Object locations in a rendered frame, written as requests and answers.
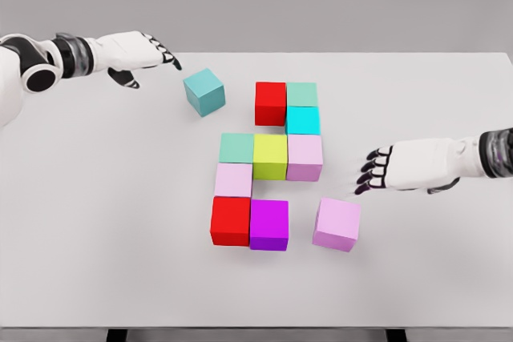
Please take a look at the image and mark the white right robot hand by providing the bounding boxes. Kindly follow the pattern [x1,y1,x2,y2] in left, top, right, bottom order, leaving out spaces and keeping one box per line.
[353,138,462,195]

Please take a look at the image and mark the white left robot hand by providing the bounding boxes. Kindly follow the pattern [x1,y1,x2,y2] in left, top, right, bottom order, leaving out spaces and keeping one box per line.
[96,30,183,90]

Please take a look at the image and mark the teal blue cube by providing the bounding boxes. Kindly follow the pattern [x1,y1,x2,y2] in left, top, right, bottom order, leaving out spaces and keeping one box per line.
[183,67,226,119]

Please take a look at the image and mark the light pink cube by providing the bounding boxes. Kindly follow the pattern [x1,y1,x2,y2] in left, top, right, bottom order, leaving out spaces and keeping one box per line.
[213,162,254,200]
[286,134,324,183]
[312,197,362,254]

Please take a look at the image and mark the bright cyan cube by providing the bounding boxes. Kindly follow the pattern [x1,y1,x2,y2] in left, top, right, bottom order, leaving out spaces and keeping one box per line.
[285,106,322,136]

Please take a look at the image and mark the mint green cube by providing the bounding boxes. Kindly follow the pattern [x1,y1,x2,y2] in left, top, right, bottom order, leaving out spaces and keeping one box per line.
[217,132,256,165]
[285,82,319,109]

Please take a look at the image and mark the yellow-green cube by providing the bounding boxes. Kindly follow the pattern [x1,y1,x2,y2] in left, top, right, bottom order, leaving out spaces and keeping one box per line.
[252,133,289,182]

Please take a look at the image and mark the red cube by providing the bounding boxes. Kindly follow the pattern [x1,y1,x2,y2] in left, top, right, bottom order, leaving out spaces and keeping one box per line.
[210,195,252,247]
[254,81,288,127]

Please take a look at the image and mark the purple cube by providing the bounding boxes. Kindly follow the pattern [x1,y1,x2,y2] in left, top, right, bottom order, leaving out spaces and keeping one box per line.
[249,199,290,251]

